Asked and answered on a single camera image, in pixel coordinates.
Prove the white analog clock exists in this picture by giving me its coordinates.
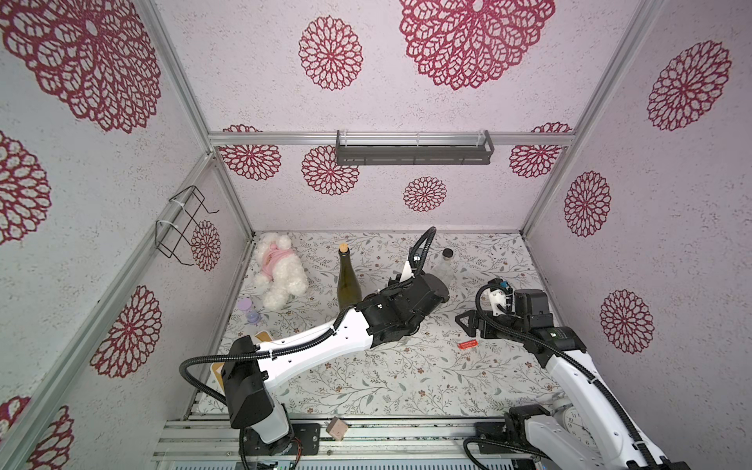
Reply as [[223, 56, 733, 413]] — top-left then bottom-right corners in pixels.
[[563, 407, 600, 454]]

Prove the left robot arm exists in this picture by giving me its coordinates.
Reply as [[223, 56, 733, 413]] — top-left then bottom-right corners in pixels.
[[221, 274, 450, 446]]

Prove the red peeled label sticker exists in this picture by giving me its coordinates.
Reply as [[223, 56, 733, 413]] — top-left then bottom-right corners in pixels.
[[457, 339, 479, 351]]

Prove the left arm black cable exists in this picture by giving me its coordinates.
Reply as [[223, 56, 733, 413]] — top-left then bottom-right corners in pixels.
[[178, 226, 439, 470]]

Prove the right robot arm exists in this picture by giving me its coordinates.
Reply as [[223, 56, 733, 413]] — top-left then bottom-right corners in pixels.
[[456, 283, 688, 469]]

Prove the small wooden block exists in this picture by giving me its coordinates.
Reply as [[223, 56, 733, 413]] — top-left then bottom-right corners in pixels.
[[326, 416, 350, 442]]

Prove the clear bottle with red label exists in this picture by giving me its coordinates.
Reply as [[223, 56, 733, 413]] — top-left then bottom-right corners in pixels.
[[431, 248, 456, 291]]

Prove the black wire wall basket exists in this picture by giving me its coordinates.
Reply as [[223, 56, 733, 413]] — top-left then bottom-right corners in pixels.
[[154, 185, 219, 266]]

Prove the black wall shelf rack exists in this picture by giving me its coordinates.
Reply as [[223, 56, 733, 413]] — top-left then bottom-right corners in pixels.
[[335, 131, 495, 166]]

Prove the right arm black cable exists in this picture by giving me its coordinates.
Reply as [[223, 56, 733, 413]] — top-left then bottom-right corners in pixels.
[[462, 281, 665, 470]]

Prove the dark green wine bottle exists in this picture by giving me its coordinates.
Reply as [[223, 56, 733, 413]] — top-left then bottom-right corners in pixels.
[[337, 243, 362, 311]]

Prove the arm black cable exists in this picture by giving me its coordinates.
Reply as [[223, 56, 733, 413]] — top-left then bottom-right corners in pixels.
[[178, 226, 439, 470], [462, 281, 665, 470]]

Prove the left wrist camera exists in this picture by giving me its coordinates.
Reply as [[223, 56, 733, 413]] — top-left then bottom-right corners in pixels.
[[399, 262, 413, 282]]

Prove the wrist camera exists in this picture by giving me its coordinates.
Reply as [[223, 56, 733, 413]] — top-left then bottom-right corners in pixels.
[[489, 278, 514, 316], [399, 262, 413, 282]]

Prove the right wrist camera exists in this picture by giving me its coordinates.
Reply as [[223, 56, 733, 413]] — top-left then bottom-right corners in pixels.
[[489, 278, 514, 316]]

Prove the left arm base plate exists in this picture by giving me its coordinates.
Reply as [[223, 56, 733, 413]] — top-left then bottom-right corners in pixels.
[[241, 422, 321, 456]]

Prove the white plush toy pink shirt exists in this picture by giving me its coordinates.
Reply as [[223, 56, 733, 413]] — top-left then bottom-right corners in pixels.
[[254, 232, 309, 311]]

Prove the small purple capped jar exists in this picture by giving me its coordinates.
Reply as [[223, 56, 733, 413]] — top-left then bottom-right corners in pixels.
[[236, 298, 262, 325]]

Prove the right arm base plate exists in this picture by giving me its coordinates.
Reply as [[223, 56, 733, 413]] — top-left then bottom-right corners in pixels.
[[474, 421, 544, 456]]

